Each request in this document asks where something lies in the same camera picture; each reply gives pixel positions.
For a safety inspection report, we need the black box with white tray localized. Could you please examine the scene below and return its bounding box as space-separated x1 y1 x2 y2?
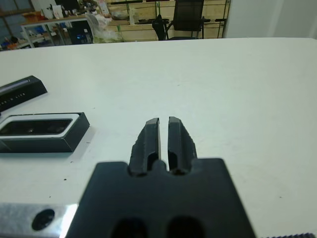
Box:
0 112 90 153

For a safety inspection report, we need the white desk fan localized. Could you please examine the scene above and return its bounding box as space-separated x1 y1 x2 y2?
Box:
85 13 99 28

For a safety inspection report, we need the white carton with red print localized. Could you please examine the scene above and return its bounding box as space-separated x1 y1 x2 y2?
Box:
51 5 63 19

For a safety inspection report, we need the white office desk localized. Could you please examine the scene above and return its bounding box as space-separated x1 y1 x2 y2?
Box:
20 17 95 48

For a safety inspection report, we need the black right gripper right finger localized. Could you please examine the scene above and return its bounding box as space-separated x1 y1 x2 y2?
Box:
167 116 199 176

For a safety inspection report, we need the white pink printed box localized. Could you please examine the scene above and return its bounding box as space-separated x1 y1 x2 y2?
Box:
99 0 110 14

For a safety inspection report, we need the crumpled plastic bag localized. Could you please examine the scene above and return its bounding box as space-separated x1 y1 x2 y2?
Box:
93 13 125 43

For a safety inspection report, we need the black box lid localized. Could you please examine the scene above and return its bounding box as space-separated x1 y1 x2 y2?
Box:
0 75 48 113

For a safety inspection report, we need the black computer tower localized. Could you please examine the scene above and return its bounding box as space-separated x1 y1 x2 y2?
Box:
70 21 94 45

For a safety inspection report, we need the black computer monitor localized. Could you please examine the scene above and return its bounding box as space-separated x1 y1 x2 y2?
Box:
54 0 79 10

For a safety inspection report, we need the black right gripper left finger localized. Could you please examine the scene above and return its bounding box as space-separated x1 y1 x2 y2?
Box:
128 117 162 178

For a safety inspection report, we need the black slim camera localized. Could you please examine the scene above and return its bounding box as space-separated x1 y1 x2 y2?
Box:
0 119 73 136

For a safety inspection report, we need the brown cardboard box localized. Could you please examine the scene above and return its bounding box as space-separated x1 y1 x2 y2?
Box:
22 11 47 22

